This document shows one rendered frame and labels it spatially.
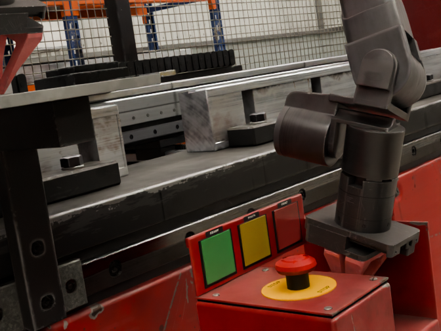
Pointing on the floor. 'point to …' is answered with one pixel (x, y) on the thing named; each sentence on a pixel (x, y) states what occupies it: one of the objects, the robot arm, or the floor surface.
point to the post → (121, 30)
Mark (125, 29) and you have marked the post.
